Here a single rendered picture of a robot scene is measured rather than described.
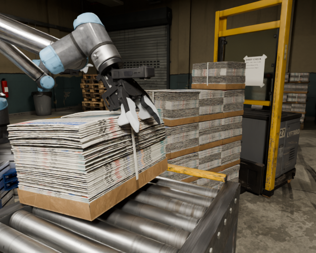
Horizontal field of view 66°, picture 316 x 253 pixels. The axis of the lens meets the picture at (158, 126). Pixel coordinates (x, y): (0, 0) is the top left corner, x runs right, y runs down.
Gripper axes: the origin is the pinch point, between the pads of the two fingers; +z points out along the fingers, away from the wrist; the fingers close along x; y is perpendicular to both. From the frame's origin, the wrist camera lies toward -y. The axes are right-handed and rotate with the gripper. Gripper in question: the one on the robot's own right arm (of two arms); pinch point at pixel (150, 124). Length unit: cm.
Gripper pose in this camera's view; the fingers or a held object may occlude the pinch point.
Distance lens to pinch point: 63.9
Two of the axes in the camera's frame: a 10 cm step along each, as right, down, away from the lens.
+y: -7.2, 4.6, 5.2
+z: 4.9, 8.7, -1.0
